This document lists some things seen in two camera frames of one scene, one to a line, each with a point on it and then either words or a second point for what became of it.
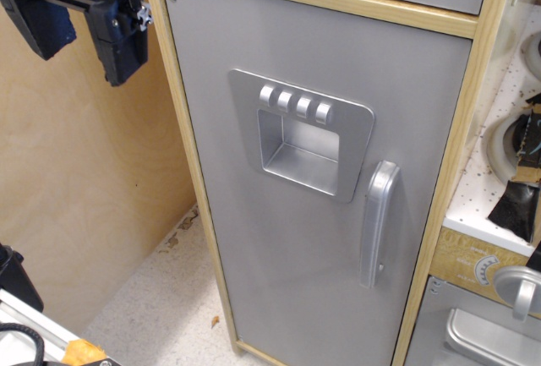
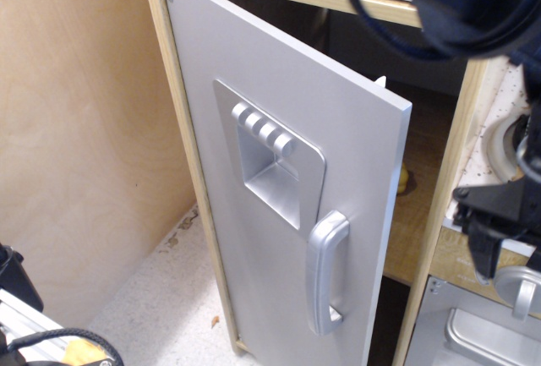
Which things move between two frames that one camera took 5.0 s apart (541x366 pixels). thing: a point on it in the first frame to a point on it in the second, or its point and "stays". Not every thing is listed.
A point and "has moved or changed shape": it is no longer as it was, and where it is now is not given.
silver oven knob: [519, 286] stays
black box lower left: [15, 281] stays
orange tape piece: [79, 351] stays
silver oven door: [460, 327] stays
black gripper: [117, 21] to [515, 204]
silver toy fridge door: [324, 139] has moved or changed shape
